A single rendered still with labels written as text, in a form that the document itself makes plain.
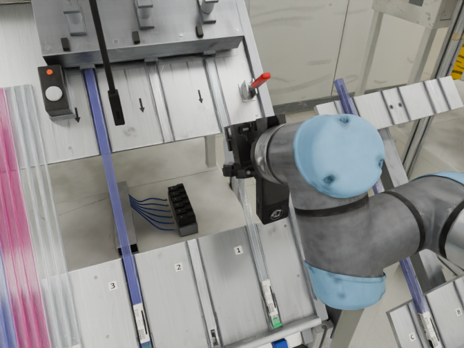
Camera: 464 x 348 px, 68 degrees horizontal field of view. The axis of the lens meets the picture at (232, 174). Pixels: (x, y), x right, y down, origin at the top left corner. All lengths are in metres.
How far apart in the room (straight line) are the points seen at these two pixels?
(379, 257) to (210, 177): 0.82
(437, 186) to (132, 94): 0.50
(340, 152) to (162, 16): 0.45
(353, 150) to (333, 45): 2.56
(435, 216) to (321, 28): 2.41
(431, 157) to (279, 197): 1.00
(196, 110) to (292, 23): 2.01
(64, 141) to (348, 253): 0.49
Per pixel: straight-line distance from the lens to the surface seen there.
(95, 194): 1.14
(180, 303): 0.63
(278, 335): 0.66
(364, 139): 0.32
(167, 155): 1.25
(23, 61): 0.71
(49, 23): 0.66
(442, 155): 1.44
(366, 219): 0.35
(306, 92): 2.88
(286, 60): 2.68
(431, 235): 0.42
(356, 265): 0.36
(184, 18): 0.67
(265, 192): 0.49
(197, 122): 0.65
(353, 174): 0.31
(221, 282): 0.63
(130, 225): 0.94
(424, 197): 0.42
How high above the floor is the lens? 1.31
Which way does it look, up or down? 37 degrees down
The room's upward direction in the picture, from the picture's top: straight up
